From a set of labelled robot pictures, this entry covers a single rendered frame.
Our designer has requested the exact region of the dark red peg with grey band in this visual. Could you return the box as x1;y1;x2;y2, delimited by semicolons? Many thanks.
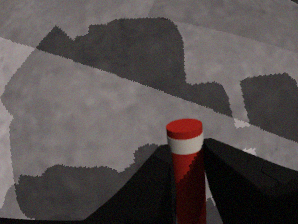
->
166;119;206;224

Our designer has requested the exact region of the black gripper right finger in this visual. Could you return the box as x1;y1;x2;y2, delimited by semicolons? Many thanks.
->
202;137;298;224

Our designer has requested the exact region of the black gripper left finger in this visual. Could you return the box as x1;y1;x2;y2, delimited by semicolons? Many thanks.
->
0;144;177;224

